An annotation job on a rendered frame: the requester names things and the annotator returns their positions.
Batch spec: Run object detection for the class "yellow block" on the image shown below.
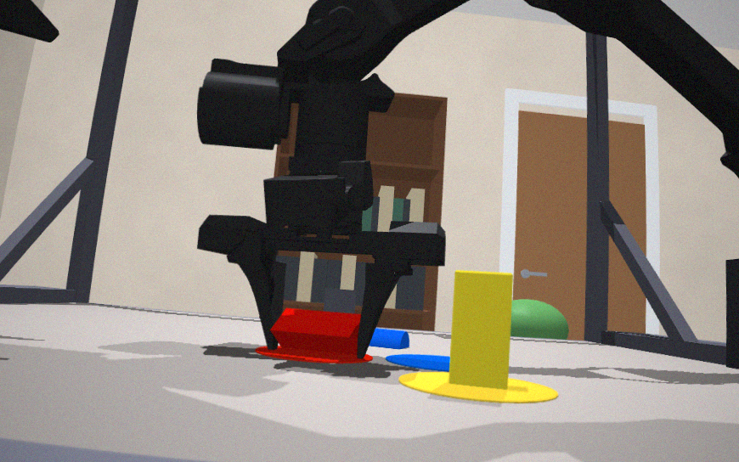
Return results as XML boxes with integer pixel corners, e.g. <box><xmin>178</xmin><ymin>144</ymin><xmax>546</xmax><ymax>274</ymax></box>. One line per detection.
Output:
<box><xmin>448</xmin><ymin>270</ymin><xmax>513</xmax><ymax>390</ymax></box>

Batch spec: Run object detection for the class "blue half-round block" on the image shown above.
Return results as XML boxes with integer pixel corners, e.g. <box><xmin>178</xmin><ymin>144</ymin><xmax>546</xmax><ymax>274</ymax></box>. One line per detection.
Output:
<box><xmin>369</xmin><ymin>329</ymin><xmax>409</xmax><ymax>349</ymax></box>

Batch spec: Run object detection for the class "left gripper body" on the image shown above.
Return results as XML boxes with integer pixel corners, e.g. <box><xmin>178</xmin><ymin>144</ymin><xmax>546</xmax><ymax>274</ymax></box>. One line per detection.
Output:
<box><xmin>197</xmin><ymin>144</ymin><xmax>446</xmax><ymax>267</ymax></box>

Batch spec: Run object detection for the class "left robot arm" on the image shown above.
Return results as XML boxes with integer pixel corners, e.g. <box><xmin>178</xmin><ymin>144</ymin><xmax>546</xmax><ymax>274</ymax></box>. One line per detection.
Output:
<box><xmin>197</xmin><ymin>0</ymin><xmax>739</xmax><ymax>228</ymax></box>

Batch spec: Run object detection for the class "blue circle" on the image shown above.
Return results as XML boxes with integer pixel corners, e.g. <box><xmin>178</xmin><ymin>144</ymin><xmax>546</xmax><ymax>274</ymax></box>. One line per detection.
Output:
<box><xmin>386</xmin><ymin>354</ymin><xmax>450</xmax><ymax>372</ymax></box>

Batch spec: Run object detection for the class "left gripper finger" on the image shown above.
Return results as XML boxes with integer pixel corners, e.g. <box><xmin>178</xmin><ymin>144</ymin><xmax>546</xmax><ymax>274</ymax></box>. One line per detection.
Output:
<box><xmin>357</xmin><ymin>263</ymin><xmax>413</xmax><ymax>359</ymax></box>
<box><xmin>227</xmin><ymin>256</ymin><xmax>286</xmax><ymax>350</ymax></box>

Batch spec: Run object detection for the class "red circle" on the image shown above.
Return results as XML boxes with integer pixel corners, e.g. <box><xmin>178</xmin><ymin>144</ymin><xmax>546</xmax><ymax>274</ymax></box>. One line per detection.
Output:
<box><xmin>255</xmin><ymin>346</ymin><xmax>373</xmax><ymax>363</ymax></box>

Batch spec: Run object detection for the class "yellow circle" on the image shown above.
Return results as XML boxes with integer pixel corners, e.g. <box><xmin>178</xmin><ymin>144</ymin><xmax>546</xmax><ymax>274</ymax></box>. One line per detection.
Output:
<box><xmin>398</xmin><ymin>372</ymin><xmax>558</xmax><ymax>403</ymax></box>

